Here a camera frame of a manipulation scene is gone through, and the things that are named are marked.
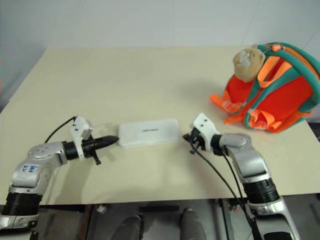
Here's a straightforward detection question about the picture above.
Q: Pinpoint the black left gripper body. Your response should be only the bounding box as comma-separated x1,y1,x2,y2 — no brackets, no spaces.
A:
81,138,102,167

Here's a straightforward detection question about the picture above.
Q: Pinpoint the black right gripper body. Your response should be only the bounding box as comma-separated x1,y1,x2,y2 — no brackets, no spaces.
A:
186,128,209,155

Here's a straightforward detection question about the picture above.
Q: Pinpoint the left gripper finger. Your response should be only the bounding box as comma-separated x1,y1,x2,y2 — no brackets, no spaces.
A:
96,135,120,144
97,138,120,149

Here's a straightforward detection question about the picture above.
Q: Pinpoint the white rectangular box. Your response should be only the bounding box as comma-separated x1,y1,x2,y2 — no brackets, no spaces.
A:
117,118,181,150

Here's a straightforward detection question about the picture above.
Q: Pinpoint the orange and teal backpack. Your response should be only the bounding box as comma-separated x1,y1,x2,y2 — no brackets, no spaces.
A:
209,42,320,135

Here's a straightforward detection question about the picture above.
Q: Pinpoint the dark rounded grey shape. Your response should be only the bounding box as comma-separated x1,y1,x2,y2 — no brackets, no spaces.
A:
179,208,206,240
116,214,144,240

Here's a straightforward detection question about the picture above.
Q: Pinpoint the tan plush toy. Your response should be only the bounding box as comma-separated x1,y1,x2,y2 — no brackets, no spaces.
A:
232,44,267,84

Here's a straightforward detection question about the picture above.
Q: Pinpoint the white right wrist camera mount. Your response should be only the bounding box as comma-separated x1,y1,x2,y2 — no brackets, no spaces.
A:
191,112,221,151

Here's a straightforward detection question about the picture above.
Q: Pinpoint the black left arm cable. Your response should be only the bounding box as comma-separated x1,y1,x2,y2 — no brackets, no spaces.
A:
44,115,77,144

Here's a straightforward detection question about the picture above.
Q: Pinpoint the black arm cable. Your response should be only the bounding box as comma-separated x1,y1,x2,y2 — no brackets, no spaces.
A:
192,146,262,240
221,149,250,210
44,115,77,144

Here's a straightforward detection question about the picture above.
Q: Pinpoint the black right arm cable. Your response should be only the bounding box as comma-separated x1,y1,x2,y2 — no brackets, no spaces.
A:
192,146,262,240
221,149,250,210

